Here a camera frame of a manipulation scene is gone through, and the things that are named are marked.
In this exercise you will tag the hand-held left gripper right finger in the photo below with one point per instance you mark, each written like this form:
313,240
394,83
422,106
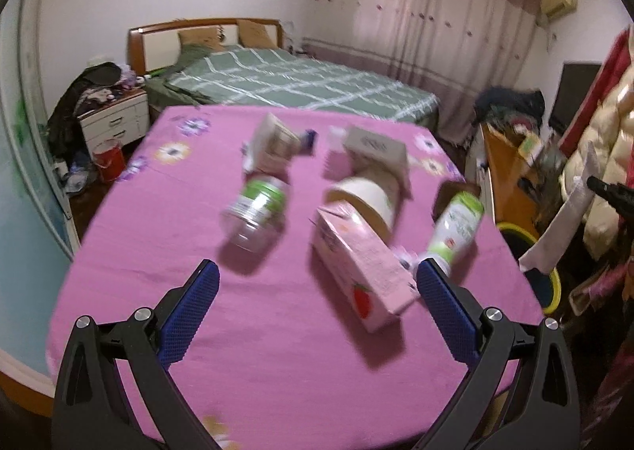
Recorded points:
446,316

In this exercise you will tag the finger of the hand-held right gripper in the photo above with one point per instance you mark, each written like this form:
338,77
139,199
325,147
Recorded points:
616,195

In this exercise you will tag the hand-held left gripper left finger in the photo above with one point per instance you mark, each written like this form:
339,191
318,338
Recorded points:
190,316

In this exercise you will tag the green and white bottle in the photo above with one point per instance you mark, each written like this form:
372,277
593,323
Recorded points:
458,227

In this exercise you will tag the pink strawberry milk carton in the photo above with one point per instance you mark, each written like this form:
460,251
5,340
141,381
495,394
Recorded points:
356,271

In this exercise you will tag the yellow trash bin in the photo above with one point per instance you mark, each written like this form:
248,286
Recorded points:
517,231

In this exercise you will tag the clear bottle with green label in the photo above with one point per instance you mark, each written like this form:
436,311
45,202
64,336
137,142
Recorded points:
257,207

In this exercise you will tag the white paper cup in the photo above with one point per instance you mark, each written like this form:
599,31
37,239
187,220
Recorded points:
361,197

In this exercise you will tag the white printed cardboard box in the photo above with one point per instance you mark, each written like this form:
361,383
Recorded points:
376,148

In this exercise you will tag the beige paper carton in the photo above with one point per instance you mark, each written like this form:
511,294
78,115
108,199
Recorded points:
272,143

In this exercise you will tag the cream puffer jacket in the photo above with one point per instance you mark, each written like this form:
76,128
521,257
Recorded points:
609,143

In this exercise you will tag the white hanging cloth strip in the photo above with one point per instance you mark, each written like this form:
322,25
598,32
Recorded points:
559,217

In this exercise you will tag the pink floral tablecloth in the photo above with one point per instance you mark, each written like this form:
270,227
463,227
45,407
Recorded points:
173,232

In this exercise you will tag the pink quilted garment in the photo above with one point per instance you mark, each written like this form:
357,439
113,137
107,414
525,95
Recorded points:
609,291

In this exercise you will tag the green and white box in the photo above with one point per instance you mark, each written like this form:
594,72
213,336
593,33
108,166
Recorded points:
530,145

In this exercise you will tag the black television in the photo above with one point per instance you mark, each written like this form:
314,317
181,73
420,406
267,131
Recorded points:
574,93

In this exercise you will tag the long wooden dresser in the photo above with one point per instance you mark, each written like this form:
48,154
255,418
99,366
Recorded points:
505,172

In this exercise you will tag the dark red hanging coat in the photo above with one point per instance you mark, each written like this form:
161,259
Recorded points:
621,54

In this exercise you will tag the clothes pile on dresser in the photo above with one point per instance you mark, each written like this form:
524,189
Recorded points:
510,101

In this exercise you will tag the red bucket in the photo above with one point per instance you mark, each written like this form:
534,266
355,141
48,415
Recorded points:
108,160

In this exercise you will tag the white wooden nightstand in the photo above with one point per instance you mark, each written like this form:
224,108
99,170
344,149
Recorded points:
116,120

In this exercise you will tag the small blue capped container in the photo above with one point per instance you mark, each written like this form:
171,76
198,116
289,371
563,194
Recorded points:
309,139

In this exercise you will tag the dark clothes pile on nightstand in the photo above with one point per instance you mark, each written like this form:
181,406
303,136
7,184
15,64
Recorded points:
74,98

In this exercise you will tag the pink and white curtain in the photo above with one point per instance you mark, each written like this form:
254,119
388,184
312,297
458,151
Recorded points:
421,34

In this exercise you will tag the bed with green plaid blanket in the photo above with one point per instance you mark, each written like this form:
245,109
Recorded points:
297,78

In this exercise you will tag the wooden bed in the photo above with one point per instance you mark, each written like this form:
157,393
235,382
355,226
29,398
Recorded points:
158,41

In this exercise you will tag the brown pillow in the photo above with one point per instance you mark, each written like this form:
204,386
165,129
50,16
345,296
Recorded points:
256,33
200,38

